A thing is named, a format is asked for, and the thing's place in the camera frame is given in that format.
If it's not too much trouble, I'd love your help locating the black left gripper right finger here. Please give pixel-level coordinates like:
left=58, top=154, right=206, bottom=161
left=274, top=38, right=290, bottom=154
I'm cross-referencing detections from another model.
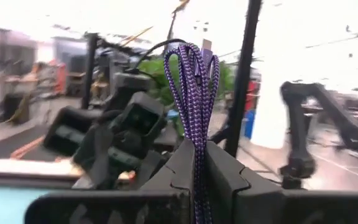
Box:
left=205, top=140, right=358, bottom=224

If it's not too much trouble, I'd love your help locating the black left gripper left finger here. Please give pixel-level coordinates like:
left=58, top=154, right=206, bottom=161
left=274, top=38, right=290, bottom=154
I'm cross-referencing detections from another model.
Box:
left=25, top=139, right=196, bottom=224

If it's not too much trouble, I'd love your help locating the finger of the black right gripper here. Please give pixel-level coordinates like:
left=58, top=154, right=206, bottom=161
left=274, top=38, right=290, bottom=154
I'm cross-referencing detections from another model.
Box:
left=43, top=105, right=103, bottom=157
left=110, top=91, right=168, bottom=160

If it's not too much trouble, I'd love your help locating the purple braided USB-C cable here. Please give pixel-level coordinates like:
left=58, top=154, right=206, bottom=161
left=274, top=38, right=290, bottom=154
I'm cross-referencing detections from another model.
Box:
left=163, top=39, right=221, bottom=224

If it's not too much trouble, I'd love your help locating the green leafy plant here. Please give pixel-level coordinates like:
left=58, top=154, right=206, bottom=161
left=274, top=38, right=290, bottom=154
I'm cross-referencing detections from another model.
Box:
left=138, top=55, right=236, bottom=138

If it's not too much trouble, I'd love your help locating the teal table mat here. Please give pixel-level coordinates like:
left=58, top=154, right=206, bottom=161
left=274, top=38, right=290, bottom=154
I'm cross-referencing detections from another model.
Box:
left=0, top=185, right=54, bottom=224

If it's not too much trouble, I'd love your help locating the black looped gripper cable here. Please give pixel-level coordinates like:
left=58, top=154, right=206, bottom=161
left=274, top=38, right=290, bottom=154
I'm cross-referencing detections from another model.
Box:
left=134, top=38, right=188, bottom=68

